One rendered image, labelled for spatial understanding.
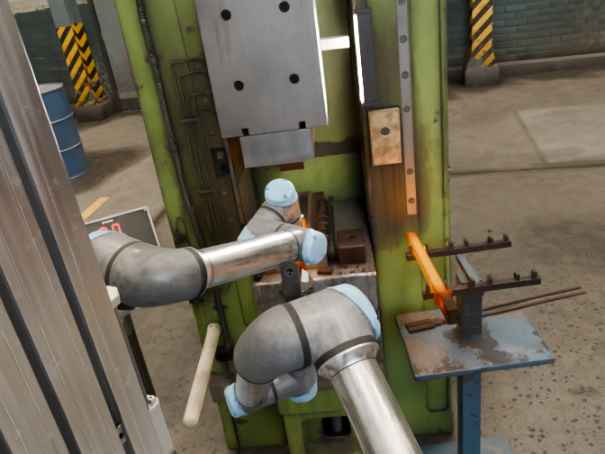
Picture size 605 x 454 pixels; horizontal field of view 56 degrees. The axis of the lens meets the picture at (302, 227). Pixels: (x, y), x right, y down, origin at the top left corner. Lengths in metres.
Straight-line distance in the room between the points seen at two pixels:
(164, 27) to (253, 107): 0.35
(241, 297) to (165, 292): 1.03
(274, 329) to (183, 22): 1.02
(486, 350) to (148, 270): 1.09
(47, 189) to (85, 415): 0.18
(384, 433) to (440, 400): 1.42
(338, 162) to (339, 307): 1.21
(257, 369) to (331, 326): 0.15
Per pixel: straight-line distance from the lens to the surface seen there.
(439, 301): 1.52
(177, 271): 1.01
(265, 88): 1.57
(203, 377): 1.89
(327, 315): 0.97
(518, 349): 1.79
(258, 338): 0.97
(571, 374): 2.81
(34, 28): 8.99
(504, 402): 2.63
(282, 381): 1.36
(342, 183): 2.17
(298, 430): 2.14
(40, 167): 0.43
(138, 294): 1.01
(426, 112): 1.76
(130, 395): 0.53
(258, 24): 1.54
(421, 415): 2.39
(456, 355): 1.75
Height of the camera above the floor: 1.83
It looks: 27 degrees down
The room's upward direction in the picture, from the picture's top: 8 degrees counter-clockwise
